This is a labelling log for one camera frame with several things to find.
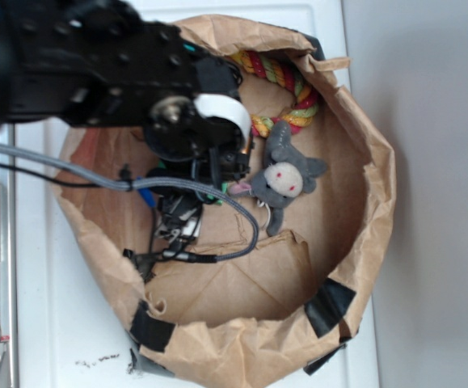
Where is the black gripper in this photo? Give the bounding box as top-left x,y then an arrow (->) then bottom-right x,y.
143,56 -> 251,251

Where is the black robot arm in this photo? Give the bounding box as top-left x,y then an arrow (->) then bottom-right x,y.
0,1 -> 251,263

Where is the grey plush mouse toy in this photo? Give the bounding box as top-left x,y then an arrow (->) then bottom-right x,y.
228,121 -> 327,236

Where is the black tape piece right upper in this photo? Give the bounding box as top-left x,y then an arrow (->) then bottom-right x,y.
129,301 -> 176,352

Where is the black tape piece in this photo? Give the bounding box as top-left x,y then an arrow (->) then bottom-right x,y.
126,329 -> 176,379
302,344 -> 347,376
304,278 -> 356,338
129,301 -> 176,352

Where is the black tape piece right lower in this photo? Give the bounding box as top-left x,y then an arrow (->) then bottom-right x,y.
126,329 -> 176,379

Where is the brown paper bag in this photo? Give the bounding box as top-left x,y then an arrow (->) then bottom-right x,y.
55,15 -> 396,387

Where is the black tape piece left upper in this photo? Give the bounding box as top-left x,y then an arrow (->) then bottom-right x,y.
304,278 -> 356,338

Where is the black tape piece left lower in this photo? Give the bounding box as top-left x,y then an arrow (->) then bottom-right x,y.
302,344 -> 347,376

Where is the white flat ribbon cable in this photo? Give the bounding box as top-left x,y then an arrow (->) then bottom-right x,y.
195,92 -> 251,149

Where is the red yellow green rope toy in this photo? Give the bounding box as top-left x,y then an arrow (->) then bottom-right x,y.
226,49 -> 320,137

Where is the grey braided cable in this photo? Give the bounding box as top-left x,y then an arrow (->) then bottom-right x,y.
0,137 -> 261,264

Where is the thin black wire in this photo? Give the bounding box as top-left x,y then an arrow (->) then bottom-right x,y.
0,159 -> 101,189

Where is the aluminium frame rail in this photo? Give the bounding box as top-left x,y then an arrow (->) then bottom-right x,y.
0,154 -> 19,387

